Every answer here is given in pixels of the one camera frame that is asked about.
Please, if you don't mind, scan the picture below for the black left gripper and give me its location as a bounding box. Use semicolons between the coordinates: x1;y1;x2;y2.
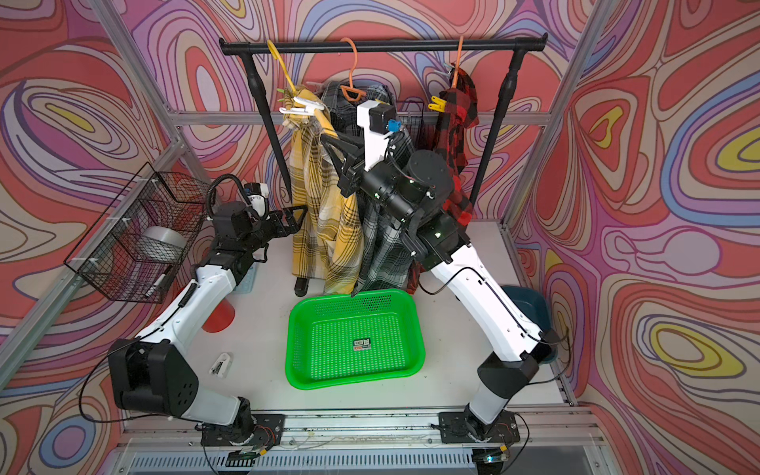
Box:
238;206;304;257

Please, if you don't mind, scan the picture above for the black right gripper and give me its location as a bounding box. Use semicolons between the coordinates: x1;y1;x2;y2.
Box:
323;129;421;228

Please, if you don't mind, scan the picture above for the yellow plaid long-sleeve shirt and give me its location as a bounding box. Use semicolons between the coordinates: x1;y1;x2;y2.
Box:
283;116;364;294

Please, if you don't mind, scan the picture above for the yellow plastic hanger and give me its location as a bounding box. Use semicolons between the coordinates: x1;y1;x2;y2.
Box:
266;40;336;136

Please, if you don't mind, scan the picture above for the white plastic clothespin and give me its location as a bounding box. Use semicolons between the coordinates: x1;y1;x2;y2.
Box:
279;97;325;117

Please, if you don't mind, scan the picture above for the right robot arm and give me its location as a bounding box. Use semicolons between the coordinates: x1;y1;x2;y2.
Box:
320;134;560;439

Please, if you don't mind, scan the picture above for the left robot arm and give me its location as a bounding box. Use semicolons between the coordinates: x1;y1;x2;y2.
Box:
106;174;308;447

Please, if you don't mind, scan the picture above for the grey plaid long-sleeve shirt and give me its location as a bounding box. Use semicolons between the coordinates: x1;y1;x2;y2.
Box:
322;81;418;294

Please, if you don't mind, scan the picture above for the orange hanger with grey shirt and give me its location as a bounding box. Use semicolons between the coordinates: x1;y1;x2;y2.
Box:
340;37;366;104

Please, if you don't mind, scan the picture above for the red plaid long-sleeve shirt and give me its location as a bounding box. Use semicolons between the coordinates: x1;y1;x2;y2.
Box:
408;69;480;280

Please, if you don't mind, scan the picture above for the orange hanger with red shirt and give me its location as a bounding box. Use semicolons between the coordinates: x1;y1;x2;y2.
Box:
450;35;464;89

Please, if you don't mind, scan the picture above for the light blue desk calculator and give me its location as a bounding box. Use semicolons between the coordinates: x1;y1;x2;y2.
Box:
233;262;258;295

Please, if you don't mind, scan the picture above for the red plastic cup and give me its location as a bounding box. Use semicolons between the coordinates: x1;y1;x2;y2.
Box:
202;299;236;334

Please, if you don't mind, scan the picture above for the green plastic basket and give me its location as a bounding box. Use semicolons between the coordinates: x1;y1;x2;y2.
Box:
285;289;427;391

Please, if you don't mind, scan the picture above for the grey tape roll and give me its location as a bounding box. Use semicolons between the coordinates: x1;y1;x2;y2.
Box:
137;226;187;263

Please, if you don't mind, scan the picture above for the small label card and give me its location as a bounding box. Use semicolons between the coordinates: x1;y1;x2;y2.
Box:
352;338;372;352

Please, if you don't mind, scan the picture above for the black marker in basket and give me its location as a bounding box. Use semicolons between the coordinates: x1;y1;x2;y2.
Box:
144;272;167;298

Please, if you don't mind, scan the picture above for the white clothespin on table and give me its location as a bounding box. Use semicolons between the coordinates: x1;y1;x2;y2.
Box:
209;352;233;378

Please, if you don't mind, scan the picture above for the black clothes rack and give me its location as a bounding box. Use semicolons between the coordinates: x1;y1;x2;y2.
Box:
218;32;548;298

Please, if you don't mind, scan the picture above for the dark teal bin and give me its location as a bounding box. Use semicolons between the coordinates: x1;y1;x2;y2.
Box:
500;285;560;364

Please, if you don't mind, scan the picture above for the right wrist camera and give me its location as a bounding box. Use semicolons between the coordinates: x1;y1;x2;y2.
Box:
356;100;397;171

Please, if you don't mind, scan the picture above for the rear black wire basket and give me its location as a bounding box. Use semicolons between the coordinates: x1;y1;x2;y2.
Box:
396;98;439;150

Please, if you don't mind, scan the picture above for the black wire basket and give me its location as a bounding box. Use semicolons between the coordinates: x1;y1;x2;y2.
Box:
65;164;209;304
396;98;439;150

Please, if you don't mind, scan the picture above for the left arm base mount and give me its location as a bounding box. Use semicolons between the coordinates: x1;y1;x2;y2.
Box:
201;414;286;449

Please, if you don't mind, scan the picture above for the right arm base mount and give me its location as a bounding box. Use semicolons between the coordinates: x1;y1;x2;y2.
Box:
431;411;522;447

